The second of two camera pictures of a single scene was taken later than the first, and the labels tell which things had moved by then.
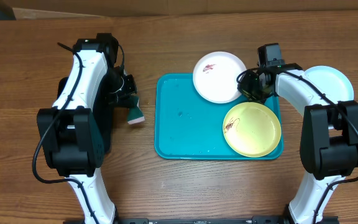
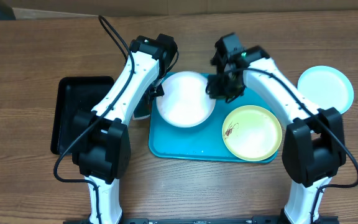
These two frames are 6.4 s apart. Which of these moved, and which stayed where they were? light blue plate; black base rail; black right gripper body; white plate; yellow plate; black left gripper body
Moved: black right gripper body; black left gripper body; white plate
Stayed: black base rail; light blue plate; yellow plate
